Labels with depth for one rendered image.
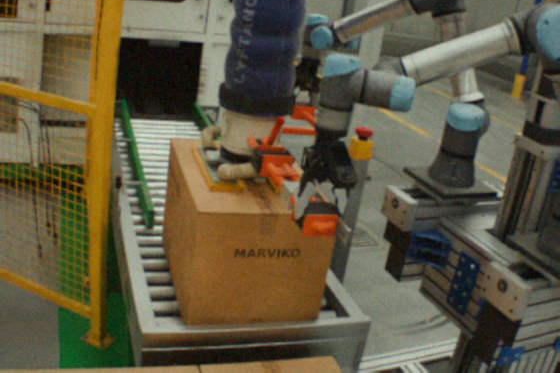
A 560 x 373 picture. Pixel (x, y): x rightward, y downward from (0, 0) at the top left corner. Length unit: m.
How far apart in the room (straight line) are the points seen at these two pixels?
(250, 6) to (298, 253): 0.70
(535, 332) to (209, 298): 0.89
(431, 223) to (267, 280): 0.52
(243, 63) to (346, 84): 0.57
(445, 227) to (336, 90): 0.76
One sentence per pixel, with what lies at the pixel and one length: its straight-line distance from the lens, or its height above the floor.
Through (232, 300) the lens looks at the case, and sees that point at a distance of 1.78.
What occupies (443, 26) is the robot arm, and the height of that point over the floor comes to 1.49.
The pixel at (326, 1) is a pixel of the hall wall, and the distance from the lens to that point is 11.57.
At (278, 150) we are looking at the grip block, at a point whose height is 1.10.
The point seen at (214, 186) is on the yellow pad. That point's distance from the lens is 1.76.
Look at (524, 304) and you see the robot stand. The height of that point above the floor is 0.95.
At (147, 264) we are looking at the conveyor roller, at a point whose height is 0.54.
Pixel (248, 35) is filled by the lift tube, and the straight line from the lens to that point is 1.76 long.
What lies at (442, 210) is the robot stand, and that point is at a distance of 1.89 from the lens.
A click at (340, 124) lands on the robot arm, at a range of 1.29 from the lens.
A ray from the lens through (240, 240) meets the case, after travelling 1.69.
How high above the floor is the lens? 1.62
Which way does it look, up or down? 19 degrees down
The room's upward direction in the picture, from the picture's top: 9 degrees clockwise
